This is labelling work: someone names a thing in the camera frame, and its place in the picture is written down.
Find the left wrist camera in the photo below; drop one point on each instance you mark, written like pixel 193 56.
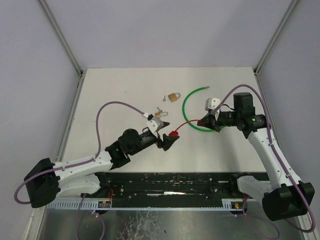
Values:
pixel 153 124

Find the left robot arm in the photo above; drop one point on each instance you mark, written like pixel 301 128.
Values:
pixel 47 180

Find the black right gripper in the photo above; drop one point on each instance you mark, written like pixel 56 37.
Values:
pixel 213 120

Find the red cable lock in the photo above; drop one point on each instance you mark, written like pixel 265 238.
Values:
pixel 175 132

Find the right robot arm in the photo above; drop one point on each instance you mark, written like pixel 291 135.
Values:
pixel 287 195

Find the green cable lock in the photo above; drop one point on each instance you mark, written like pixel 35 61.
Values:
pixel 184 110

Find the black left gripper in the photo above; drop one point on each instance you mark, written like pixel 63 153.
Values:
pixel 160 139

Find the large brass padlock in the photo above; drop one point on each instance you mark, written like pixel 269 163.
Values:
pixel 174 96

